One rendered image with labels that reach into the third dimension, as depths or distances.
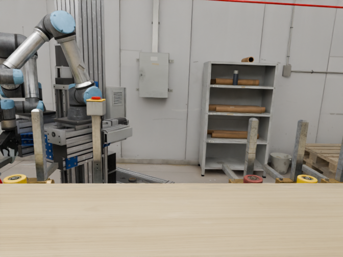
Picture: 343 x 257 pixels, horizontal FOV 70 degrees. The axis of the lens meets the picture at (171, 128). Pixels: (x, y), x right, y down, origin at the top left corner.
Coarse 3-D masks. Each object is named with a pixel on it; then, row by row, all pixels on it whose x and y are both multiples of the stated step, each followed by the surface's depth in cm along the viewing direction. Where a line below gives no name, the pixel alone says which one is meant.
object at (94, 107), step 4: (88, 100) 106; (92, 100) 106; (96, 100) 107; (100, 100) 107; (104, 100) 112; (88, 104) 107; (92, 104) 107; (96, 104) 107; (100, 104) 107; (104, 104) 111; (88, 108) 107; (92, 108) 107; (96, 108) 107; (100, 108) 107; (104, 108) 111; (88, 112) 107; (92, 112) 108; (96, 112) 108; (100, 112) 108; (104, 112) 111
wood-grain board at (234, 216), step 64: (0, 192) 88; (64, 192) 90; (128, 192) 91; (192, 192) 93; (256, 192) 95; (320, 192) 97; (0, 256) 58; (64, 256) 58; (128, 256) 59; (192, 256) 60; (256, 256) 60; (320, 256) 61
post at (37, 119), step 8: (32, 112) 107; (40, 112) 109; (32, 120) 108; (40, 120) 109; (40, 128) 109; (40, 136) 110; (40, 144) 110; (40, 152) 111; (40, 160) 112; (40, 168) 113; (40, 176) 113
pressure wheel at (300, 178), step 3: (297, 177) 111; (300, 177) 110; (303, 177) 111; (306, 177) 109; (309, 177) 111; (312, 177) 110; (297, 180) 111; (300, 180) 108; (303, 180) 107; (306, 180) 107; (309, 180) 107; (312, 180) 107; (315, 180) 107
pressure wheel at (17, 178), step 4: (8, 176) 100; (12, 176) 101; (16, 176) 100; (20, 176) 101; (24, 176) 101; (4, 180) 97; (8, 180) 97; (12, 180) 97; (16, 180) 97; (20, 180) 98; (24, 180) 100
